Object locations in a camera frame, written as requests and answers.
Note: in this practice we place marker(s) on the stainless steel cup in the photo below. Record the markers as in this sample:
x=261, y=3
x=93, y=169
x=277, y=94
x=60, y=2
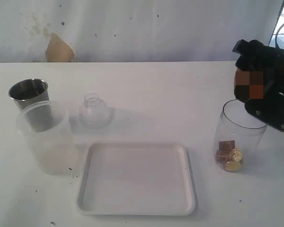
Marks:
x=33, y=94

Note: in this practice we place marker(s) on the clear shaker lid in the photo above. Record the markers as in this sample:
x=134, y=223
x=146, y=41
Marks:
x=94, y=112

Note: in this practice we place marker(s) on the white plastic tray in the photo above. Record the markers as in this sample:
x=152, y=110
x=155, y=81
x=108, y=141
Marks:
x=144, y=179

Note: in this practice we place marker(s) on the brown wooden cup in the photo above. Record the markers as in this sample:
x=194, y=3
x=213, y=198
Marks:
x=248, y=85

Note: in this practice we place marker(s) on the translucent plastic container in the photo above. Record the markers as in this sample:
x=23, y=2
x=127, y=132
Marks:
x=53, y=149

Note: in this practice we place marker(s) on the chocolate pieces and gold coins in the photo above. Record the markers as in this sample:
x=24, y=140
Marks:
x=228, y=157

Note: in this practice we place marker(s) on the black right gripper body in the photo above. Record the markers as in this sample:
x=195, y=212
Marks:
x=273, y=76

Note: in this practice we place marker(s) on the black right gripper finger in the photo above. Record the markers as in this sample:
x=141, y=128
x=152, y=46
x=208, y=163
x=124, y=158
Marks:
x=254, y=56
x=269, y=110

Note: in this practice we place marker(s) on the clear shaker cup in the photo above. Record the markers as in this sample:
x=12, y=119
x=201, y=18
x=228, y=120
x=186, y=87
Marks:
x=238, y=125

